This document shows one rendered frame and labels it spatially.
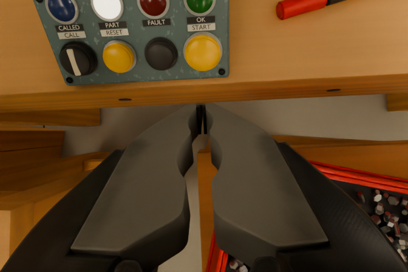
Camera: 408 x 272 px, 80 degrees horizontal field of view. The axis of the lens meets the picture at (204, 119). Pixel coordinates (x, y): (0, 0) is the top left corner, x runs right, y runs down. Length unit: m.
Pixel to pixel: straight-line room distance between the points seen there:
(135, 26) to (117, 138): 1.02
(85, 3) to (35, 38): 0.09
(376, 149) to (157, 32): 0.31
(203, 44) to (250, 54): 0.06
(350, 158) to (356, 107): 0.94
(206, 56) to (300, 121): 1.02
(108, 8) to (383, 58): 0.24
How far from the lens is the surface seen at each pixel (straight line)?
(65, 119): 1.00
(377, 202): 0.31
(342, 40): 0.27
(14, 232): 0.39
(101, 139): 1.24
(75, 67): 0.23
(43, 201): 0.43
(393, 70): 0.29
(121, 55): 0.21
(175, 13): 0.21
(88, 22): 0.23
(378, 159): 0.40
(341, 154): 0.37
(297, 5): 0.25
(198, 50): 0.20
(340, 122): 1.27
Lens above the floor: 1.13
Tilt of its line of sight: 87 degrees down
